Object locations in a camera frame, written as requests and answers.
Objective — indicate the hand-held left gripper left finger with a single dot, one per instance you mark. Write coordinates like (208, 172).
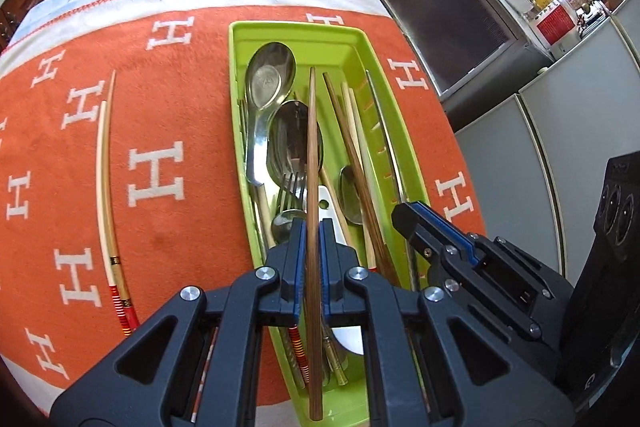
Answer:
(299, 257)

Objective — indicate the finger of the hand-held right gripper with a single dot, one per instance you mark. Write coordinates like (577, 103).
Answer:
(410, 222)
(450, 224)

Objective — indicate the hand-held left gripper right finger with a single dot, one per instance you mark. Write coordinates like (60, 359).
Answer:
(325, 257)

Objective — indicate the small metal spoon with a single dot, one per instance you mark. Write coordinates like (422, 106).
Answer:
(350, 197)

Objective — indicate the metal fork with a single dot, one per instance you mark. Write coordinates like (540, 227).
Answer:
(292, 192)

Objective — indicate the white ceramic spoon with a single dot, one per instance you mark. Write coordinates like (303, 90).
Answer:
(347, 341)

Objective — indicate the dark brown wooden chopstick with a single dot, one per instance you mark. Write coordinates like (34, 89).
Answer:
(312, 157)

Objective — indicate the chopstick with golden end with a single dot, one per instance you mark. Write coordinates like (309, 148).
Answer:
(336, 362)

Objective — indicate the pile of mixed chopsticks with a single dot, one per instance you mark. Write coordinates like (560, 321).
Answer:
(344, 127)

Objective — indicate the light chopstick red striped end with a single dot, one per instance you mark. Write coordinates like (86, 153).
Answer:
(359, 117)
(349, 112)

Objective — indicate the green plastic utensil tray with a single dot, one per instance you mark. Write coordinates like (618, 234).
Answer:
(325, 52)

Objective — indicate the orange printed blanket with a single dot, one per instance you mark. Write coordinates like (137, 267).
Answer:
(175, 232)

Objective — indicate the grey refrigerator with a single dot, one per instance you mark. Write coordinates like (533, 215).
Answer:
(550, 132)

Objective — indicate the stainless steel appliance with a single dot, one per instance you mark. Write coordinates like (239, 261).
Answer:
(440, 32)

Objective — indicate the red labelled jar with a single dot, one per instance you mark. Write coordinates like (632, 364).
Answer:
(555, 24)

